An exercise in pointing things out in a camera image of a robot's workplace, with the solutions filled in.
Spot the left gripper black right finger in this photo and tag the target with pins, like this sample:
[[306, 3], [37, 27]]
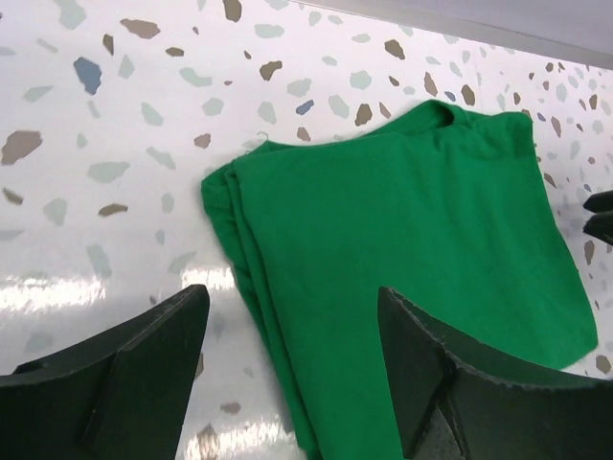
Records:
[[455, 397]]

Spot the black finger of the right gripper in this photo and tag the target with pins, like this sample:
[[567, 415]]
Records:
[[600, 227], [601, 202]]

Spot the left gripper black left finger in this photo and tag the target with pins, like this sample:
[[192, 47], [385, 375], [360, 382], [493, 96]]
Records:
[[120, 394]]

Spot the green t-shirt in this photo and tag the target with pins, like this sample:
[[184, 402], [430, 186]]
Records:
[[444, 205]]

